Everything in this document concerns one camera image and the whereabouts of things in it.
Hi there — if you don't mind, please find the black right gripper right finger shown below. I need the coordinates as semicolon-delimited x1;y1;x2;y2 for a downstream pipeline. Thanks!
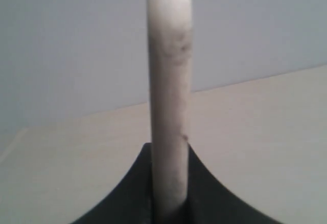
186;147;280;224

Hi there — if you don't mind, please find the wooden handle paint brush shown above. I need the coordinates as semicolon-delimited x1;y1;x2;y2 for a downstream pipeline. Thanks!
146;0;193;223

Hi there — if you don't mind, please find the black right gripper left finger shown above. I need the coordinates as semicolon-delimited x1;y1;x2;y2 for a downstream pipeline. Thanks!
73;143;153;223

